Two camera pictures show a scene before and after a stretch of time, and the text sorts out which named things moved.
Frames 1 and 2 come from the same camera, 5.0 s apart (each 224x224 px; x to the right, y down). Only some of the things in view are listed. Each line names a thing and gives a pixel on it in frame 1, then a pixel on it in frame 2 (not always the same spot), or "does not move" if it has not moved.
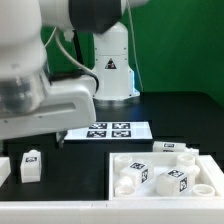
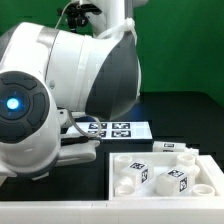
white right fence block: x=214 y=173 does not move
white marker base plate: x=110 y=130 does not move
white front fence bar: x=112 y=212 does not move
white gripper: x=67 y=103 to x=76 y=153
